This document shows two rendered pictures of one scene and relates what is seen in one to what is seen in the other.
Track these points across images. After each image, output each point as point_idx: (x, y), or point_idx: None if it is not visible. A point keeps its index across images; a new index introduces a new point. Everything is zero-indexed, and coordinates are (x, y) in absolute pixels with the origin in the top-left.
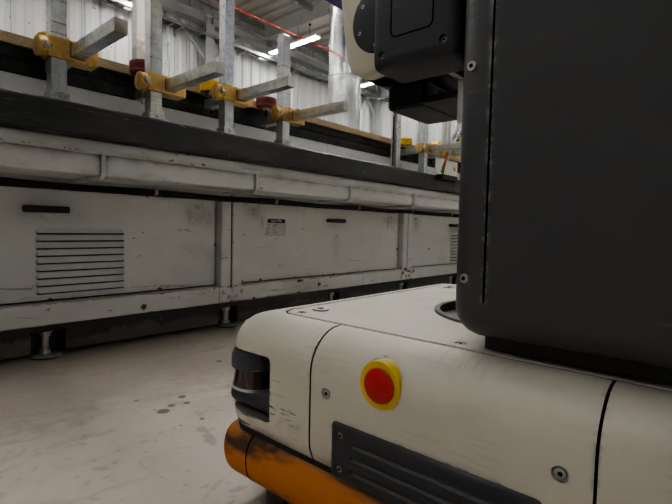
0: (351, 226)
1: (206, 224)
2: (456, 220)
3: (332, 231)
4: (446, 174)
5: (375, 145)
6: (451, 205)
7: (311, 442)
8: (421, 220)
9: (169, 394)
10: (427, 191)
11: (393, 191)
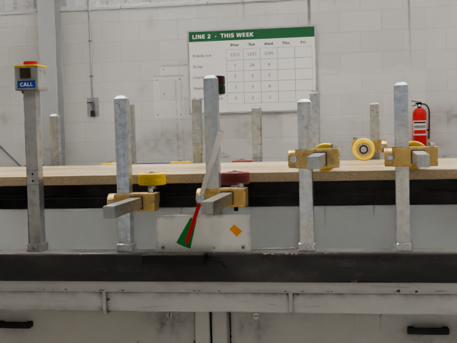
0: (58, 332)
1: None
2: (445, 316)
3: (13, 339)
4: (202, 245)
5: (94, 192)
6: (256, 305)
7: None
8: (280, 318)
9: None
10: (147, 282)
11: (37, 290)
